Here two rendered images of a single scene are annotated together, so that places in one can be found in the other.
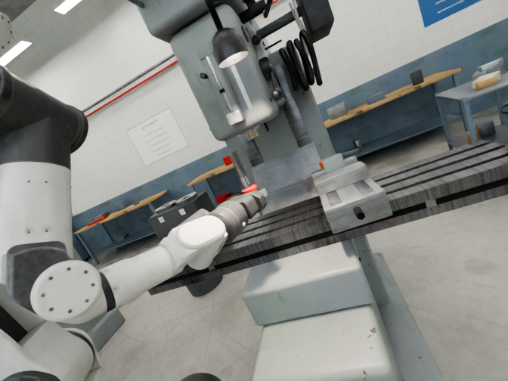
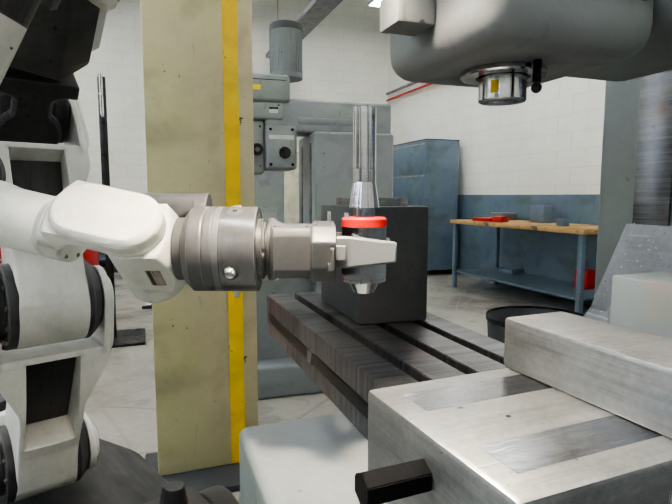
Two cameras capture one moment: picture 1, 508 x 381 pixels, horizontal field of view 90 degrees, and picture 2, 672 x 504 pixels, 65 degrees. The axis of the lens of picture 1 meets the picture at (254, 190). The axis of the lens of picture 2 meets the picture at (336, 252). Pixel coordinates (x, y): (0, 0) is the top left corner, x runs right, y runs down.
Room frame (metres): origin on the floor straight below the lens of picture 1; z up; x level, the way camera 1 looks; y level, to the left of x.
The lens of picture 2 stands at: (0.37, -0.40, 1.18)
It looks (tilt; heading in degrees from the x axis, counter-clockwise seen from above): 6 degrees down; 52
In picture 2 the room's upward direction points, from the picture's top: straight up
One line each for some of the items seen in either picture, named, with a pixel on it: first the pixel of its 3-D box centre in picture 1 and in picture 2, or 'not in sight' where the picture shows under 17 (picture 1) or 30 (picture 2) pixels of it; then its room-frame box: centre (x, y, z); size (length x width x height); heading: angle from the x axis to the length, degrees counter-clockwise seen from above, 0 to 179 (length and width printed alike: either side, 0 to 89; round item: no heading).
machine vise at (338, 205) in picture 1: (342, 186); (638, 409); (0.75, -0.26, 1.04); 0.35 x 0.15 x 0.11; 165
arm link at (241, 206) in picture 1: (237, 212); (277, 251); (0.65, 0.06, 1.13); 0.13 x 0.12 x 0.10; 54
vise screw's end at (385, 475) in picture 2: (358, 212); (393, 482); (0.56, -0.21, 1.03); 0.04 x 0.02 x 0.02; 165
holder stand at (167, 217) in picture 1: (187, 223); (369, 254); (0.99, 0.29, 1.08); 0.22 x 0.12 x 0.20; 69
